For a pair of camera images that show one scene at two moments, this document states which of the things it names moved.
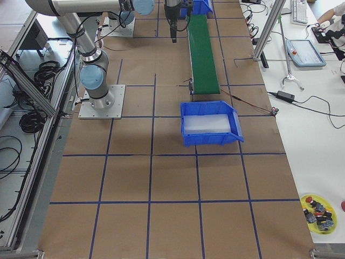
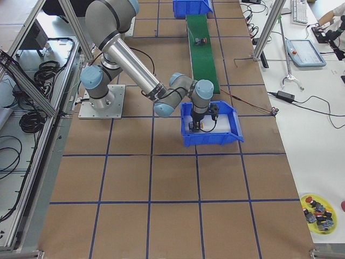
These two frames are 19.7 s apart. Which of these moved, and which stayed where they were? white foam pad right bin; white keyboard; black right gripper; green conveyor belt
Moved: black right gripper
Stayed: green conveyor belt; white foam pad right bin; white keyboard
